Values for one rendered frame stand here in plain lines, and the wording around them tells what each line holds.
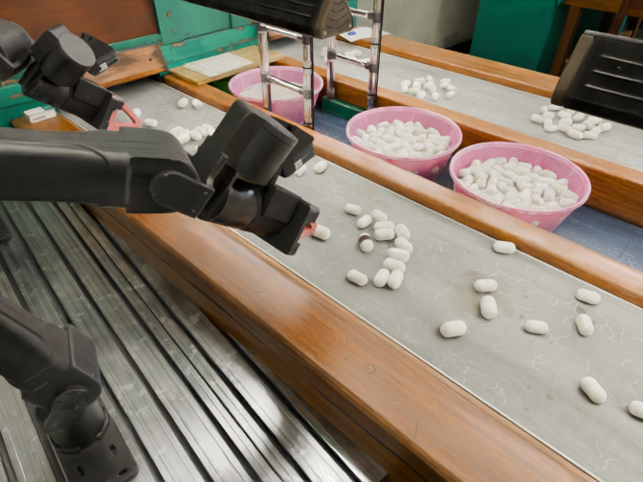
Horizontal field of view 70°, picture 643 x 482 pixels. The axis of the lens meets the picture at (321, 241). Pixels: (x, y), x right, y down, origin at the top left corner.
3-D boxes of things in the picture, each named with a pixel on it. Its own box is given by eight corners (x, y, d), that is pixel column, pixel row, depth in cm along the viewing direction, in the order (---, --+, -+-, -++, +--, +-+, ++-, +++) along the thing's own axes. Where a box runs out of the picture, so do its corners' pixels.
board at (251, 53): (197, 86, 130) (197, 81, 129) (168, 73, 138) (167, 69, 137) (284, 58, 148) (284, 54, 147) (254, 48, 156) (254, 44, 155)
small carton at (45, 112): (32, 123, 111) (28, 116, 110) (26, 119, 113) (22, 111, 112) (56, 116, 114) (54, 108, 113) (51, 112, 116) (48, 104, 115)
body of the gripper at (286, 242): (264, 179, 61) (224, 162, 55) (320, 209, 55) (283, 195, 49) (243, 223, 62) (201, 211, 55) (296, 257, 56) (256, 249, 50)
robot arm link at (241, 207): (253, 164, 54) (210, 144, 48) (280, 192, 51) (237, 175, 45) (220, 210, 55) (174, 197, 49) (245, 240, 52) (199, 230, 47)
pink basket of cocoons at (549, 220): (541, 272, 84) (557, 230, 78) (417, 212, 98) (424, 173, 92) (593, 209, 99) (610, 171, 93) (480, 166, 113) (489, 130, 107)
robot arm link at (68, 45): (106, 54, 76) (43, -11, 70) (80, 74, 69) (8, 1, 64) (67, 94, 81) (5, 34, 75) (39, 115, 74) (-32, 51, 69)
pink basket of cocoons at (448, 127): (443, 206, 100) (451, 167, 94) (328, 181, 108) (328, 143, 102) (462, 151, 119) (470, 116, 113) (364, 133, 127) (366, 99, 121)
